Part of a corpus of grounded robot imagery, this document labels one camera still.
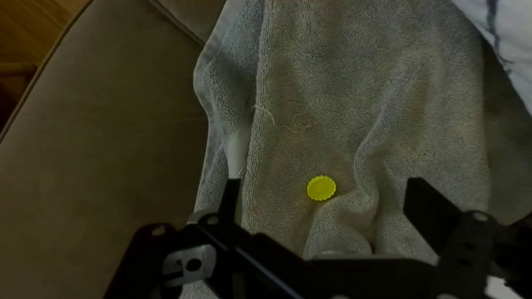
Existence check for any brown tufted sofa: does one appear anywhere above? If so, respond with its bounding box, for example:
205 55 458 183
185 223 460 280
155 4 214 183
0 0 232 299

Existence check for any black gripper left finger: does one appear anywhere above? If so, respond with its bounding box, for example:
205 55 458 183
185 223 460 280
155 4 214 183
217 177 245 225

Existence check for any grey fleece blanket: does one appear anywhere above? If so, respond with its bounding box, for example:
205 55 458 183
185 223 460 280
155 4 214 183
190 0 532 280

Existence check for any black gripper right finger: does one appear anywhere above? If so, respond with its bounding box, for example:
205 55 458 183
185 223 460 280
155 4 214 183
403 177 465 238

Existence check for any white robin print pillow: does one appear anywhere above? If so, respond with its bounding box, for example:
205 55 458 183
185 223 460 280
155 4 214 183
451 0 532 115

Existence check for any small yellow ring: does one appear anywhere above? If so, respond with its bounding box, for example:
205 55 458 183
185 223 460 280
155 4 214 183
307 175 340 205

